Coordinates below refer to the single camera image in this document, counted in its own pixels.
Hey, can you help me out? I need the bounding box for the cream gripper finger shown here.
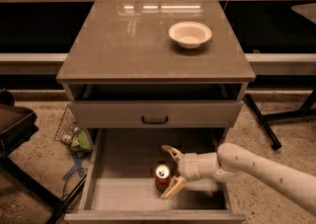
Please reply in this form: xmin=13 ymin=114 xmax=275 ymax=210
xmin=161 ymin=145 xmax=183 ymax=163
xmin=160 ymin=176 xmax=187 ymax=199

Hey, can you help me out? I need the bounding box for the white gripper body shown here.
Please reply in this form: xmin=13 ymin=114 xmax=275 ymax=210
xmin=178 ymin=152 xmax=219 ymax=183

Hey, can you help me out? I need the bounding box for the red coke can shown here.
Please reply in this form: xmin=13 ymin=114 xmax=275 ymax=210
xmin=154 ymin=164 xmax=171 ymax=191

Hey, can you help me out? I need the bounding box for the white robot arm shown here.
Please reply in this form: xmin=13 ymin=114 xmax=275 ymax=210
xmin=161 ymin=143 xmax=316 ymax=215

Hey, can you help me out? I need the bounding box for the open grey drawer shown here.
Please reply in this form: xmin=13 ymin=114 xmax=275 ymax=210
xmin=64 ymin=128 xmax=245 ymax=224

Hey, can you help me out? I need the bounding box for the grey drawer cabinet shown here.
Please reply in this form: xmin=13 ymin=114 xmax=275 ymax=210
xmin=57 ymin=0 xmax=255 ymax=142

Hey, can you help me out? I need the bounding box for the green chip bag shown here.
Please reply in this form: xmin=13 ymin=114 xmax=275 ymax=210
xmin=61 ymin=127 xmax=92 ymax=153

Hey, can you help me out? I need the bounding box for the white paper bowl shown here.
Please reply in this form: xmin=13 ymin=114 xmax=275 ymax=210
xmin=168 ymin=22 xmax=212 ymax=49

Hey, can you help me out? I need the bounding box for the black metal stand leg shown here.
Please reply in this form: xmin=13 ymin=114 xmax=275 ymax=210
xmin=244 ymin=90 xmax=316 ymax=150

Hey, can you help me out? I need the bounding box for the dark chair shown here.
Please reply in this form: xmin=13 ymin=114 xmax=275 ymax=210
xmin=0 ymin=89 xmax=61 ymax=208

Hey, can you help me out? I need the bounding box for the closed drawer with black handle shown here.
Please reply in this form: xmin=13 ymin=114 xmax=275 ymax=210
xmin=69 ymin=101 xmax=243 ymax=128

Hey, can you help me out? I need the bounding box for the black cable on floor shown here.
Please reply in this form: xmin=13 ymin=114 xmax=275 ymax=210
xmin=60 ymin=168 xmax=89 ymax=201

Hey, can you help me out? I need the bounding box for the wire mesh basket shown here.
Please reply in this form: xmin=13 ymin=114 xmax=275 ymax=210
xmin=54 ymin=107 xmax=76 ymax=141

